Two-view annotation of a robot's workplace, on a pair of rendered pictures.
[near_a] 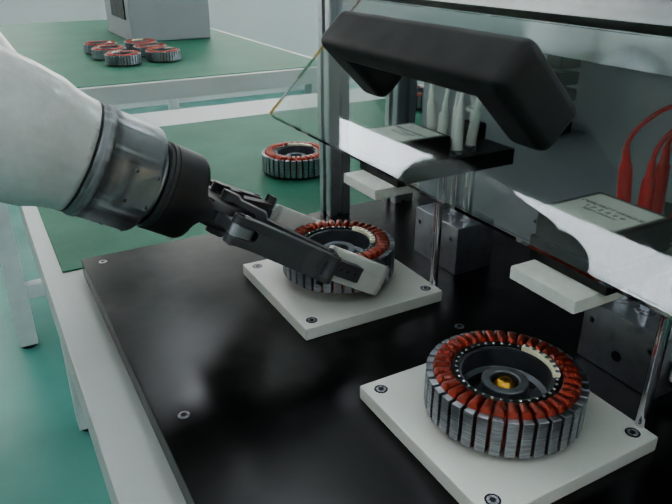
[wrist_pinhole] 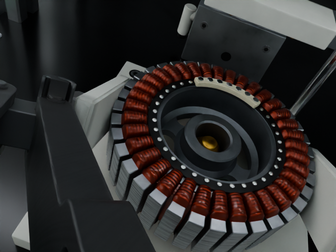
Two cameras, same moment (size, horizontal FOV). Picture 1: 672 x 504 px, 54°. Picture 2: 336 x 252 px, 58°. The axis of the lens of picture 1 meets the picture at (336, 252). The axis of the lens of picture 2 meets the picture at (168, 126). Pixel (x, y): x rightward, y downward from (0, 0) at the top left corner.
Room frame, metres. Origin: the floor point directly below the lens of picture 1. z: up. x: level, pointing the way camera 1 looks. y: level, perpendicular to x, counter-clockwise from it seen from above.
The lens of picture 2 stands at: (0.56, 0.11, 0.93)
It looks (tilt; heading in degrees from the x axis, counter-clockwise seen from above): 48 degrees down; 299
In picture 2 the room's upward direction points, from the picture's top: 21 degrees clockwise
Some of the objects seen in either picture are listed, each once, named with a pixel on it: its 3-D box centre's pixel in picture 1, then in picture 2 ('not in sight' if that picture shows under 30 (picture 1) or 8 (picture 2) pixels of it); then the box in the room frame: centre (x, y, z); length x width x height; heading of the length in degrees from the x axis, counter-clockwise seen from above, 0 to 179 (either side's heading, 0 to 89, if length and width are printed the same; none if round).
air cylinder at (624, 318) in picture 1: (638, 339); not in sight; (0.45, -0.25, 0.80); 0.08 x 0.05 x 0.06; 29
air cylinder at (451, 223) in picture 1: (452, 235); (233, 34); (0.66, -0.13, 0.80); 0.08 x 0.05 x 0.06; 29
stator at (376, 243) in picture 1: (338, 254); (208, 144); (0.59, 0.00, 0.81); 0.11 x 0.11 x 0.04
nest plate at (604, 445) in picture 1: (500, 416); not in sight; (0.38, -0.12, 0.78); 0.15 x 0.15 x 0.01; 29
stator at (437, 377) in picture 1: (503, 388); not in sight; (0.38, -0.12, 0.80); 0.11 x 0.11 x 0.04
